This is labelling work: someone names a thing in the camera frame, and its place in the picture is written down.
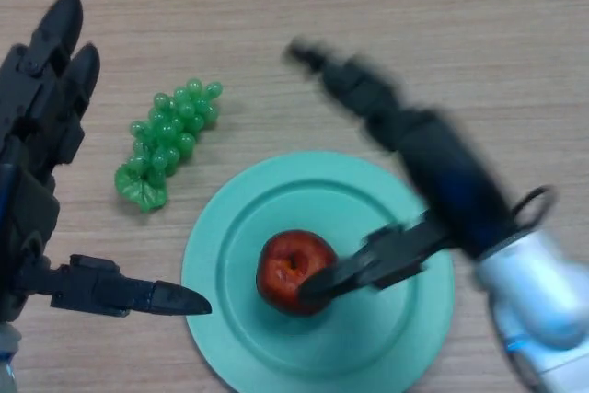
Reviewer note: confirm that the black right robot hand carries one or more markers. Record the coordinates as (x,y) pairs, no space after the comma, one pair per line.
(451,181)

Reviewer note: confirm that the red apple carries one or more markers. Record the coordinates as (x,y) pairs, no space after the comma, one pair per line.
(280,273)

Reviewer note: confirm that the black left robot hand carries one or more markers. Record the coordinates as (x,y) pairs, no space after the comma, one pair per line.
(25,149)

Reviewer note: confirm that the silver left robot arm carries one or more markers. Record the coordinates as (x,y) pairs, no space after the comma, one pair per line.
(7,361)

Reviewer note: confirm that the green round plate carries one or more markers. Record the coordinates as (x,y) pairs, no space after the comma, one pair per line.
(248,347)

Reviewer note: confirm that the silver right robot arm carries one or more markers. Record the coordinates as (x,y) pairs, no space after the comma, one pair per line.
(538,292)

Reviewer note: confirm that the green plastic grape bunch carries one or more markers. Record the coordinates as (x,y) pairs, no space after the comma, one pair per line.
(168,137)

